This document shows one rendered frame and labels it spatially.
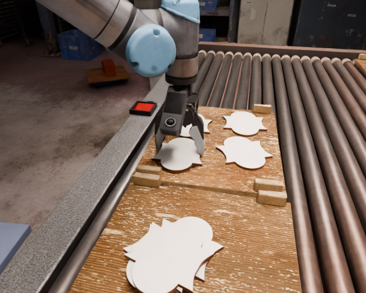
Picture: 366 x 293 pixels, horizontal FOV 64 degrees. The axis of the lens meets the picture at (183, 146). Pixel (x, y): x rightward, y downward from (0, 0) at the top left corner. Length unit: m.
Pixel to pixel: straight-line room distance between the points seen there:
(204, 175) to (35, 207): 1.61
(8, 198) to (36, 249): 1.70
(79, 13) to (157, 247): 0.37
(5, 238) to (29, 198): 1.51
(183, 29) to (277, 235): 0.43
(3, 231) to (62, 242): 0.18
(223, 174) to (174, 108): 0.20
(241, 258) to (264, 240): 0.06
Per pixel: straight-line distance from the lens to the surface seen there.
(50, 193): 2.23
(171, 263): 0.50
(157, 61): 0.45
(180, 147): 0.77
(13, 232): 0.75
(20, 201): 2.25
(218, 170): 0.71
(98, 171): 0.77
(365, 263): 0.63
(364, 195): 0.78
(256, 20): 5.21
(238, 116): 0.94
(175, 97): 0.65
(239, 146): 0.79
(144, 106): 1.03
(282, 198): 0.63
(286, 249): 0.57
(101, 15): 0.45
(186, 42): 0.62
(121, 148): 0.84
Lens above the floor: 1.37
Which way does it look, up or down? 33 degrees down
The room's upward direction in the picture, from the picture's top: straight up
